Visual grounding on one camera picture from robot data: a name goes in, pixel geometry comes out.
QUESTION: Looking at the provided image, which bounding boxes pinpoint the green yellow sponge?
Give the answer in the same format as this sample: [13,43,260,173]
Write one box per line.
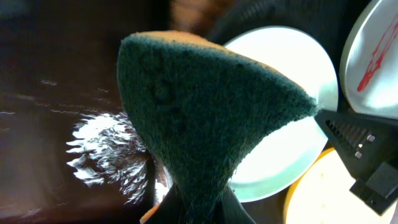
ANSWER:
[117,30,318,223]

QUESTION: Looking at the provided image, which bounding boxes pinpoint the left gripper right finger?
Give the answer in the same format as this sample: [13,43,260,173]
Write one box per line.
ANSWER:
[217,186,256,224]

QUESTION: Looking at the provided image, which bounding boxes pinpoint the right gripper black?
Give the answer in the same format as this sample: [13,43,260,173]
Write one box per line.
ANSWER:
[315,110,397,216]

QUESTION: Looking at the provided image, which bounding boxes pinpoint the yellow plate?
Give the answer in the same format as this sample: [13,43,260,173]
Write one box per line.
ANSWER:
[283,148,397,224]

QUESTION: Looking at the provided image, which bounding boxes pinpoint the light blue plate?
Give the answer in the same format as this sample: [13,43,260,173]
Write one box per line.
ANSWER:
[224,26,338,202]

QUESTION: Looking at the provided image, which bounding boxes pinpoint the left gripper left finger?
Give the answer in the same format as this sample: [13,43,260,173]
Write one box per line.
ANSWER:
[140,184,187,224]

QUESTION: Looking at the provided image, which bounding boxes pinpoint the black rectangular tray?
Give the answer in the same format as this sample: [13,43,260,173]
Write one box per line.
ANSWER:
[1,18,154,223]

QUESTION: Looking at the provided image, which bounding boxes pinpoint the pale green plate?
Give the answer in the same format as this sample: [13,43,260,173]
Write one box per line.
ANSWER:
[339,0,397,119]

